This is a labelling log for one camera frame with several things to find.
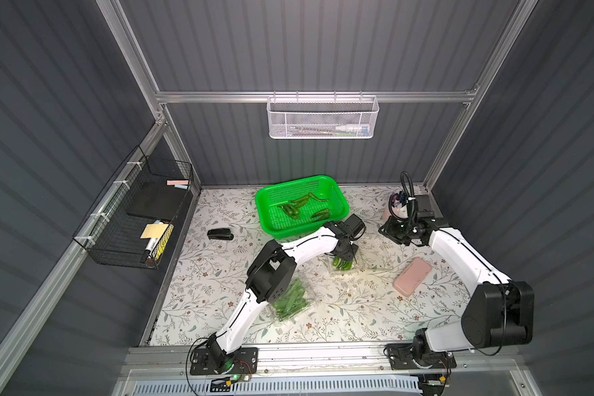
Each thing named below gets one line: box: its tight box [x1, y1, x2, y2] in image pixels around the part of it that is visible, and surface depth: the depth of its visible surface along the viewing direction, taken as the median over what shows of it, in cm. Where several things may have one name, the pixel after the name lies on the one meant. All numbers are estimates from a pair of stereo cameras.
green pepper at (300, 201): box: [287, 194, 312, 209], surface depth 115 cm
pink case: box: [393, 256, 433, 297], surface depth 91 cm
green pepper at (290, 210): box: [280, 204, 300, 219], surface depth 110 cm
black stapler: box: [207, 227, 234, 241], surface depth 104 cm
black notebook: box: [126, 182, 189, 221], surface depth 79 cm
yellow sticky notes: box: [139, 223, 170, 240], surface depth 73 cm
